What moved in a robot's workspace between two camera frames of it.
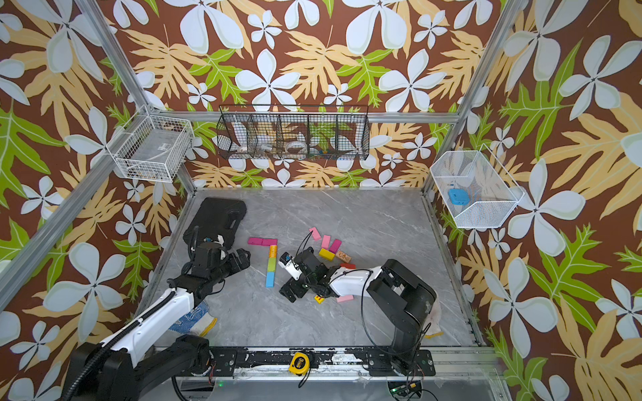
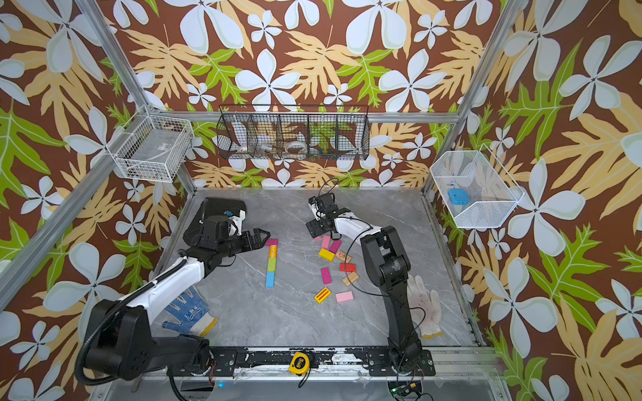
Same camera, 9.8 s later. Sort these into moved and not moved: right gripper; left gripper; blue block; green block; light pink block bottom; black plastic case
Moved: left gripper; right gripper
Not moved: black plastic case; green block; blue block; light pink block bottom
